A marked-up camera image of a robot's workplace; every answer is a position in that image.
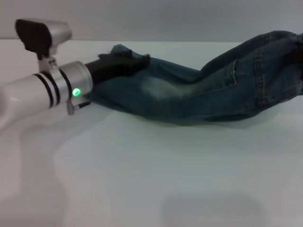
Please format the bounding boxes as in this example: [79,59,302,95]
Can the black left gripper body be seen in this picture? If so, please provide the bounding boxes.
[84,59,134,85]

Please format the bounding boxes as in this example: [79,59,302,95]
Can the blue denim shorts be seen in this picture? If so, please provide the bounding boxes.
[83,30,303,124]

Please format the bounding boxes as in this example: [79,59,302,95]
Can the grey arm cable connector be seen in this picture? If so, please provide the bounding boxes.
[67,99,92,116]

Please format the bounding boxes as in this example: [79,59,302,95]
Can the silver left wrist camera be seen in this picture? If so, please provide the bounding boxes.
[15,18,73,72]

